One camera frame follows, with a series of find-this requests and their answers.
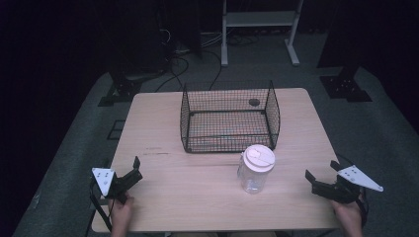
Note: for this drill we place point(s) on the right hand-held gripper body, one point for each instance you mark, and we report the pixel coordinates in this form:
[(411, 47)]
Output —
[(349, 184)]

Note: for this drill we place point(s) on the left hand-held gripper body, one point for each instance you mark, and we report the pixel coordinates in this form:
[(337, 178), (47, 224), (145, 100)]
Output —
[(113, 184)]

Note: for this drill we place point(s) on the clear plastic jar white lid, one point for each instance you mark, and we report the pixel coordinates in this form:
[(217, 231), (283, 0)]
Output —
[(256, 164)]

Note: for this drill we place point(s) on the person's left hand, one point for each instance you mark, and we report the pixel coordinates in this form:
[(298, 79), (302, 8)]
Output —
[(120, 210)]

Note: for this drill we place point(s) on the person's right hand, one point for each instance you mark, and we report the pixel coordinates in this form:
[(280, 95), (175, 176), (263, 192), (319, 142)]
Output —
[(346, 214)]

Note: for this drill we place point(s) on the black stand base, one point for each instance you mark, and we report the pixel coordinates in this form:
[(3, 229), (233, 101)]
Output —
[(346, 87), (123, 89)]

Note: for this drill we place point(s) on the dark round table disc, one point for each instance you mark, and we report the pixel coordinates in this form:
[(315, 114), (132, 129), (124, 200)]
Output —
[(254, 102)]

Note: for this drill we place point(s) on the white metal stand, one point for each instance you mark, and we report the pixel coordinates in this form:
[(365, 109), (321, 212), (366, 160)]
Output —
[(257, 19)]

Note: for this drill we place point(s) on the black rectangular floor frame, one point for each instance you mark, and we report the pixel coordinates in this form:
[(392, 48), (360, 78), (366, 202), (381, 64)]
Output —
[(109, 130)]

